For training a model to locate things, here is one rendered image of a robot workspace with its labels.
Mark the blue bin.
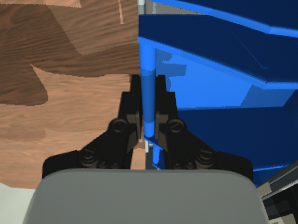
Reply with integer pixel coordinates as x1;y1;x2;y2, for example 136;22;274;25
151;0;298;38
153;145;286;186
138;14;298;171

